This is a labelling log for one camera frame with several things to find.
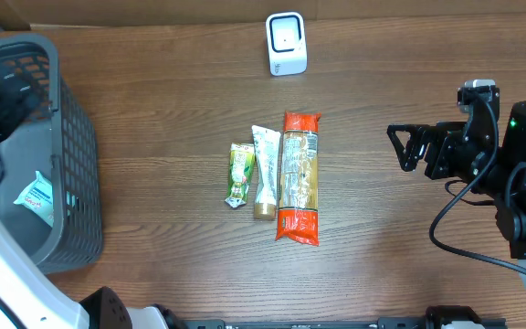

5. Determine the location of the white barcode scanner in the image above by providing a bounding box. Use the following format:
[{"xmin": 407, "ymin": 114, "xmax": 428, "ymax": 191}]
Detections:
[{"xmin": 266, "ymin": 12, "xmax": 308, "ymax": 77}]

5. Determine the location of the green snack packet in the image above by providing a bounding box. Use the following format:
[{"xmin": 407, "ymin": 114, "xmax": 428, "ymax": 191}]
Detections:
[{"xmin": 225, "ymin": 143, "xmax": 255, "ymax": 208}]

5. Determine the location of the orange spaghetti packet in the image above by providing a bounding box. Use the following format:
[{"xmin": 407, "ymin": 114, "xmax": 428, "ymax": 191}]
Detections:
[{"xmin": 276, "ymin": 111, "xmax": 321, "ymax": 246}]

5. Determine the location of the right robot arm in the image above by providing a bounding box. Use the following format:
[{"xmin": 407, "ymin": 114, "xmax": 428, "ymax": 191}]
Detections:
[{"xmin": 386, "ymin": 80, "xmax": 526, "ymax": 291}]

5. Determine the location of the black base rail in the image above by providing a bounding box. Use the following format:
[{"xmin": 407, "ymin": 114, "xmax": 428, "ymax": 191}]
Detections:
[{"xmin": 184, "ymin": 305, "xmax": 508, "ymax": 329}]

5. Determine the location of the light blue wipes packet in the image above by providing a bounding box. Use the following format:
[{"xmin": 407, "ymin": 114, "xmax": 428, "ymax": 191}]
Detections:
[{"xmin": 14, "ymin": 171, "xmax": 54, "ymax": 228}]

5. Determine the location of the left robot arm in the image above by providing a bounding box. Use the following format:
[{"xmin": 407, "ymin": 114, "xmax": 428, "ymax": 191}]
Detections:
[{"xmin": 0, "ymin": 73, "xmax": 169, "ymax": 329}]

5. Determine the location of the grey plastic mesh basket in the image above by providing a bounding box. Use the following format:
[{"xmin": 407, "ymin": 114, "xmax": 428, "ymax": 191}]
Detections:
[{"xmin": 0, "ymin": 34, "xmax": 103, "ymax": 274}]

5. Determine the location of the white cream tube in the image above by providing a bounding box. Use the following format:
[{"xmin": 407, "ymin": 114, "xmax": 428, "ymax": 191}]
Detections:
[{"xmin": 252, "ymin": 125, "xmax": 281, "ymax": 219}]

